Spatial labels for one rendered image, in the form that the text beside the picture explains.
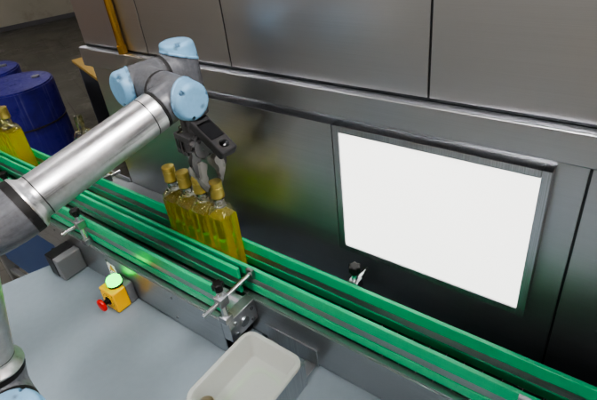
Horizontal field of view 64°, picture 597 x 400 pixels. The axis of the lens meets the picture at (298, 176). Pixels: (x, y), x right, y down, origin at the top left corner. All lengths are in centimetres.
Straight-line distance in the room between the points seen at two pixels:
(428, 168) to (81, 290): 116
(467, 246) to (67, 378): 104
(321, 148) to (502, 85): 41
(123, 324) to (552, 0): 128
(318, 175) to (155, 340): 65
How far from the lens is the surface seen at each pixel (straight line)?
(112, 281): 149
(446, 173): 94
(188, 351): 136
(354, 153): 102
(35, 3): 1043
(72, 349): 151
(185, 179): 126
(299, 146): 110
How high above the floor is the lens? 177
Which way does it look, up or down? 32 degrees down
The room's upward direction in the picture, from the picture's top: 7 degrees counter-clockwise
